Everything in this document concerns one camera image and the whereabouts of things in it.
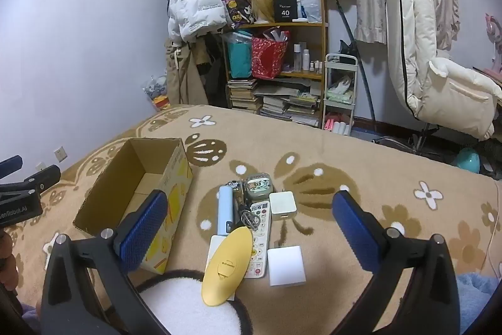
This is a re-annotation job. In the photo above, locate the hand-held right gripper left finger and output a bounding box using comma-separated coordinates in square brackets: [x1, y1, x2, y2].
[40, 190, 173, 335]

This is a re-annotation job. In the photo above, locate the blue cloth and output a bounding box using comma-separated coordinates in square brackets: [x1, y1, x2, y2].
[455, 272, 500, 335]

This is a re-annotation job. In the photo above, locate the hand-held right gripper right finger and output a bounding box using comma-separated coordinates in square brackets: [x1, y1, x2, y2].
[332, 190, 460, 335]

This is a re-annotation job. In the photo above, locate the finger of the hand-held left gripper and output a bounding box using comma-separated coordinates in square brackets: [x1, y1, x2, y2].
[0, 165, 62, 202]
[0, 155, 23, 179]

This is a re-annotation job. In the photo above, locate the white cube charger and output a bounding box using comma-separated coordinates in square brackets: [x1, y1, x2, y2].
[268, 246, 307, 287]

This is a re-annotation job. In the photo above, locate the white rectangular device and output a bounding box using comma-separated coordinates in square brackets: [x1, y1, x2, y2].
[206, 235, 238, 298]

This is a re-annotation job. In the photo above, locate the dark hanging coat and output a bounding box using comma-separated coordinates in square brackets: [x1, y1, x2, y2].
[194, 33, 229, 109]

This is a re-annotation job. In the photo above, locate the white remote control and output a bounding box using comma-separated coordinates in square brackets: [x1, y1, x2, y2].
[245, 201, 272, 278]

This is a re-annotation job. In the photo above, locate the small white square adapter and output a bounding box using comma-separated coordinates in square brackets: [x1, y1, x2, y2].
[269, 191, 296, 221]

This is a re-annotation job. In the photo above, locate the white cable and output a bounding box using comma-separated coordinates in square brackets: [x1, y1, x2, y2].
[487, 227, 499, 281]

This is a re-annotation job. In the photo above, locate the teal round object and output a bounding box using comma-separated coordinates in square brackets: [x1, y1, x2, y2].
[454, 147, 481, 174]

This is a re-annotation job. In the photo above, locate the pink ornament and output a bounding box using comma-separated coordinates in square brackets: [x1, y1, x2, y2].
[484, 14, 502, 71]

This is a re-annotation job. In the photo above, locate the beige hanging coat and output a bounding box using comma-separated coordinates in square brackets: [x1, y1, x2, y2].
[164, 39, 208, 106]

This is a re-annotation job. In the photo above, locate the cardboard box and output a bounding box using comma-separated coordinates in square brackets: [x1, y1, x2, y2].
[72, 138, 194, 275]

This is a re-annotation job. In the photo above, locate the blonde wig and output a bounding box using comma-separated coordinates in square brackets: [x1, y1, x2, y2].
[247, 0, 281, 24]

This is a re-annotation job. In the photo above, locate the wooden shelf rack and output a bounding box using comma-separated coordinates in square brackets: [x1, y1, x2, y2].
[225, 0, 330, 126]

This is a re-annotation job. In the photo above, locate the teal bag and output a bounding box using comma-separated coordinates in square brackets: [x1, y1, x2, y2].
[227, 33, 254, 80]

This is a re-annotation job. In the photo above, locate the white trolley cart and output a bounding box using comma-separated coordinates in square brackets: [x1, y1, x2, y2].
[322, 53, 358, 135]

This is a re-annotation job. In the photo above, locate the yellow oval case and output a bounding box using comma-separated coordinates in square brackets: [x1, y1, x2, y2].
[201, 226, 254, 307]

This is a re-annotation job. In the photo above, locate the stack of books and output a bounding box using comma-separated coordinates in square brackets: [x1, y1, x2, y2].
[227, 79, 261, 114]

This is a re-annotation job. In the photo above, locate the red gift bag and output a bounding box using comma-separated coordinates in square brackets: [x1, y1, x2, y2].
[251, 30, 291, 80]

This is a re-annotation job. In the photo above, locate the light blue cylinder device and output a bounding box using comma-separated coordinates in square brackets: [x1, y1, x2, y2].
[217, 184, 236, 237]

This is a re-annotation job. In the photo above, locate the black box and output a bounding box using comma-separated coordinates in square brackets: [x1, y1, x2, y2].
[273, 0, 299, 22]

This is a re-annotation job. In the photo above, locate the bunch of black keys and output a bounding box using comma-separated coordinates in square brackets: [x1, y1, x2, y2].
[231, 178, 257, 231]

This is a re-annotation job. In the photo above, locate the colourful cartoon bag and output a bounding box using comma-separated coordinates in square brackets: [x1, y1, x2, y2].
[220, 0, 255, 30]

